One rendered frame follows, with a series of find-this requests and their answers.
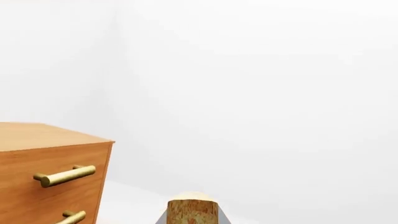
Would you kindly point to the wooden block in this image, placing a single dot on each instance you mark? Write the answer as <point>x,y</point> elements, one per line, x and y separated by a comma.
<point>191,210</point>

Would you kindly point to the wooden drawer cabinet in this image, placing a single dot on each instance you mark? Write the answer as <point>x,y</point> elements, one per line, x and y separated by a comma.
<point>37,149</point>

